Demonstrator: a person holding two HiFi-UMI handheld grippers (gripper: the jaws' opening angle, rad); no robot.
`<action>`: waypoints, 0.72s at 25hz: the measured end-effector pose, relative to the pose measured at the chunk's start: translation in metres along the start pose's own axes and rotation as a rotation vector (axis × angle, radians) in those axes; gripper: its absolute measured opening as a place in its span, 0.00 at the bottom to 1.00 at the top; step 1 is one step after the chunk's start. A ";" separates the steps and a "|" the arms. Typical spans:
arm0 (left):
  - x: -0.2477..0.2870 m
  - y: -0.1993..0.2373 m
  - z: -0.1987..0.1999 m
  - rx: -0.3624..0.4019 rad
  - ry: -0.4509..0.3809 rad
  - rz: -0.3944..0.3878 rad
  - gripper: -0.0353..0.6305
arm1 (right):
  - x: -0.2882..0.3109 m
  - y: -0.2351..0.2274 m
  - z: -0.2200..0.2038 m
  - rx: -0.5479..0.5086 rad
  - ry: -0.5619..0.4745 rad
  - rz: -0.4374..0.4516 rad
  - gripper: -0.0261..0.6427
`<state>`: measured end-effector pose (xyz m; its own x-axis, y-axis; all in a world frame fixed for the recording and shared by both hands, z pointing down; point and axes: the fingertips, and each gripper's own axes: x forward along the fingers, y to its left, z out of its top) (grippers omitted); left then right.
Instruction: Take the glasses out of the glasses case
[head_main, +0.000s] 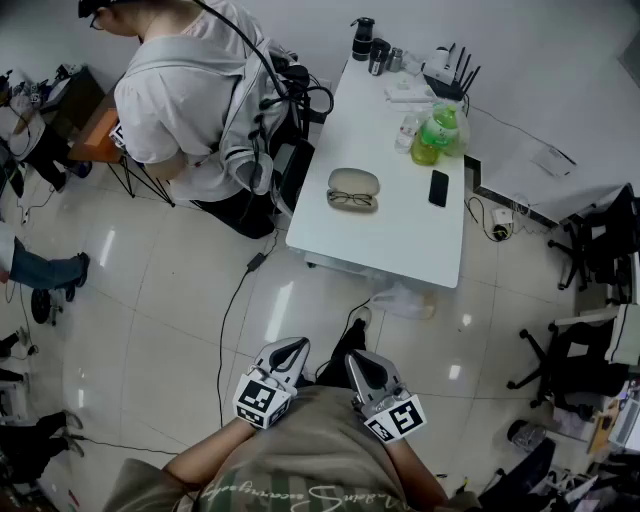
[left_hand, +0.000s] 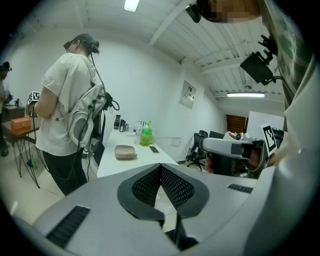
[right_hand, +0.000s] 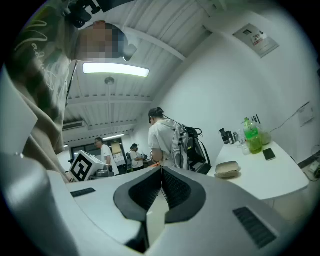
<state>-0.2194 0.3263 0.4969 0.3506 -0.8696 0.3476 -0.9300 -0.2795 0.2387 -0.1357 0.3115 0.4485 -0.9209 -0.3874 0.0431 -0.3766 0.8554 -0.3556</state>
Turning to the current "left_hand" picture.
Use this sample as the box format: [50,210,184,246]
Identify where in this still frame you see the person's right hand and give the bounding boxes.
[247,149,263,171]

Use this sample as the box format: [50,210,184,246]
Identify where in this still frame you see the person's head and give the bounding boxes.
[196,0,262,24]

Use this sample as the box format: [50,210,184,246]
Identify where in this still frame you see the grey wall panel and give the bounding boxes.
[178,79,197,110]

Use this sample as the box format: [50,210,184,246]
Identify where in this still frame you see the beige glasses case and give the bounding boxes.
[114,144,138,160]

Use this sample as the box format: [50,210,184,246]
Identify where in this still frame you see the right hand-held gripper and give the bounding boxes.
[199,123,285,180]

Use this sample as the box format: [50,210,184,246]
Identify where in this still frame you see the dark wooden table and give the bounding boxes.
[1,106,42,189]

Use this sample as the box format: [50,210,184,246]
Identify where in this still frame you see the person's beige printed shirt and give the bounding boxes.
[257,0,320,165]

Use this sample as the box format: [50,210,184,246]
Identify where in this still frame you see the ceiling light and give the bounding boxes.
[123,0,140,12]
[226,91,266,98]

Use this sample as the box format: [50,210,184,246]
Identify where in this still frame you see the orange box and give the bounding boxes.
[10,117,32,131]

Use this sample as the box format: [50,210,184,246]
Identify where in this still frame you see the black office chair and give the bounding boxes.
[186,129,210,171]

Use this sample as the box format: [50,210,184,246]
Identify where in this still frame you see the brown door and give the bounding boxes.
[226,114,247,135]

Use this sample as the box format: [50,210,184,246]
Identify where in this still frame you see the black chest-mounted box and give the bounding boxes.
[239,34,285,86]

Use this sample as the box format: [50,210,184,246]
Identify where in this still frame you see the black head camera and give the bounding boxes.
[185,2,202,24]

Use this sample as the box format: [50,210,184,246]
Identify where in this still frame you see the white striped cushion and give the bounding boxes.
[223,131,241,141]

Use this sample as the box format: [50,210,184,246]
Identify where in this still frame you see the whiteboard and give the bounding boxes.
[246,111,286,137]

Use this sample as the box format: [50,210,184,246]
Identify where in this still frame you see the green tea bottle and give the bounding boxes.
[139,121,153,147]

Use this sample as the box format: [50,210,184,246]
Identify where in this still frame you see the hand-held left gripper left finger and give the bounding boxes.
[32,163,182,256]

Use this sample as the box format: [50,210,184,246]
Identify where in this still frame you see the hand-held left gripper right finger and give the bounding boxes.
[160,163,259,252]

